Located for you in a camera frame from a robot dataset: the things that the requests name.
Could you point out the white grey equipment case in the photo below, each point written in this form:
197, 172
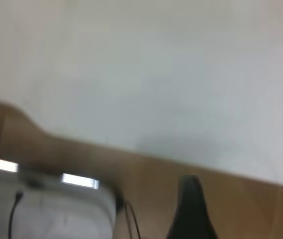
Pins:
56, 211

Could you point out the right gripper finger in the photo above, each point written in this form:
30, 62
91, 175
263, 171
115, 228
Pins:
191, 214

